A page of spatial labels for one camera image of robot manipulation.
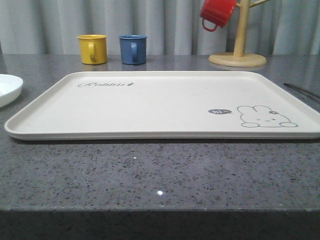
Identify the red enamel mug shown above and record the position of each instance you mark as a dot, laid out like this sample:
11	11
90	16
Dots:
217	12

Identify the blue enamel mug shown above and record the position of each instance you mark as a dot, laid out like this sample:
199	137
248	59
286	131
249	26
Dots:
133	49

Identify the yellow enamel mug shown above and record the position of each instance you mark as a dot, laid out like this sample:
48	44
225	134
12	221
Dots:
93	49

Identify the metal chopstick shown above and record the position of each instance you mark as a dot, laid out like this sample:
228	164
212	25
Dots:
312	95

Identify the cream rabbit serving tray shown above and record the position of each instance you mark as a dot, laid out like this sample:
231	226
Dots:
164	105

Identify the wooden mug tree stand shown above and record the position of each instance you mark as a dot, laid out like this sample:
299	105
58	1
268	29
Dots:
238	58

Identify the white round plate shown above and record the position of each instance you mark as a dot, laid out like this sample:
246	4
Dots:
10	88

